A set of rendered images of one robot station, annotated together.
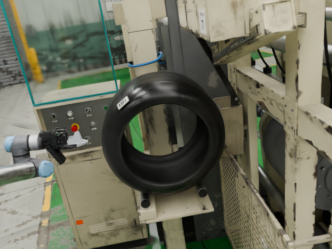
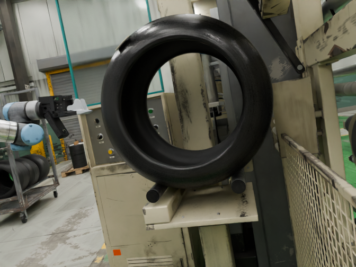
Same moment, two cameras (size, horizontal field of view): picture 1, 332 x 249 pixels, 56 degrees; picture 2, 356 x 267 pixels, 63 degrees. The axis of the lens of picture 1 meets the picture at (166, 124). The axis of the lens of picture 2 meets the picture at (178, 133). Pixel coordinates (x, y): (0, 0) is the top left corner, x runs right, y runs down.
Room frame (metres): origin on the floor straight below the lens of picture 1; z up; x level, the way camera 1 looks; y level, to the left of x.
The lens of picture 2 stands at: (0.38, -0.21, 1.18)
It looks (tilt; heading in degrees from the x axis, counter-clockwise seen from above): 5 degrees down; 16
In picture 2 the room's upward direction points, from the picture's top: 10 degrees counter-clockwise
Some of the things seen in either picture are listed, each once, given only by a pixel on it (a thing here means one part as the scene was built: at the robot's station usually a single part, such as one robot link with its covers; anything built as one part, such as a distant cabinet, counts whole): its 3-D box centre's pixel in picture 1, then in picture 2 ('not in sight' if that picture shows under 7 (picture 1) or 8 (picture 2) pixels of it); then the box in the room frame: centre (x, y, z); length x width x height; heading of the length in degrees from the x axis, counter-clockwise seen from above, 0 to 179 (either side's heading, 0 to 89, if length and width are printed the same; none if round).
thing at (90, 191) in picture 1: (99, 171); (147, 194); (2.12, 0.56, 0.63); 0.56 x 0.41 x 1.27; 93
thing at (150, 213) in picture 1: (145, 194); (168, 197); (1.42, 0.16, 0.84); 0.36 x 0.09 x 0.06; 3
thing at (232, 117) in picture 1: (225, 126); (290, 116); (1.67, -0.34, 1.05); 0.20 x 0.15 x 0.30; 3
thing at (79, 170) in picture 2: not in sight; (81, 154); (6.80, 4.24, 0.38); 1.20 x 0.80 x 0.76; 22
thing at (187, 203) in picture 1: (172, 195); (205, 202); (1.42, 0.02, 0.80); 0.37 x 0.36 x 0.02; 93
